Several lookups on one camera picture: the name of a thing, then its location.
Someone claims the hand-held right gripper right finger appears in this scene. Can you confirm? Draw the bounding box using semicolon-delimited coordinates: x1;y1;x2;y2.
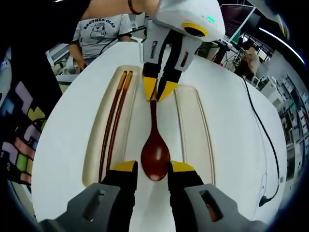
168;160;266;232

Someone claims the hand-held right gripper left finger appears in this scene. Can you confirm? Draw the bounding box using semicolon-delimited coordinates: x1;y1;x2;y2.
40;160;138;232

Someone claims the brown wooden spoon utensil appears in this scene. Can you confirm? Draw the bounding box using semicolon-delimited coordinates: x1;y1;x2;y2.
140;95;171;181

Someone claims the beige cutlery case base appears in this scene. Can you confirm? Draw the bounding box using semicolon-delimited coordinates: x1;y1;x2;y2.
82;64;177;190

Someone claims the person in bear t-shirt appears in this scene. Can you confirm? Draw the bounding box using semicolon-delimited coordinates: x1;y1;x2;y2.
69;13;133;73

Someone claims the white chair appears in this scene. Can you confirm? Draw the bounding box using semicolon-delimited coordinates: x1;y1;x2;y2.
46;43;81;76

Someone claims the colourful block-pattern floor mat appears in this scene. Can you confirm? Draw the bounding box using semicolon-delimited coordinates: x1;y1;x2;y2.
0;81;47;186

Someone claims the shelf unit with white boxes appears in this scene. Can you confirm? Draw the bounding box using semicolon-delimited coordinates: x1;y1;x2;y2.
253;72;308;174

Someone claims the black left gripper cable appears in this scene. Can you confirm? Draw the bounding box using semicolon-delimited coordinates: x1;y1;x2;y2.
96;24;148;58

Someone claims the red bead bracelet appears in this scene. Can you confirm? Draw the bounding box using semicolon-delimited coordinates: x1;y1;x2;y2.
127;0;143;15

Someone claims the black cable with plug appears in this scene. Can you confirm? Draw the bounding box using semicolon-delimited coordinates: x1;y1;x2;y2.
240;74;281;208

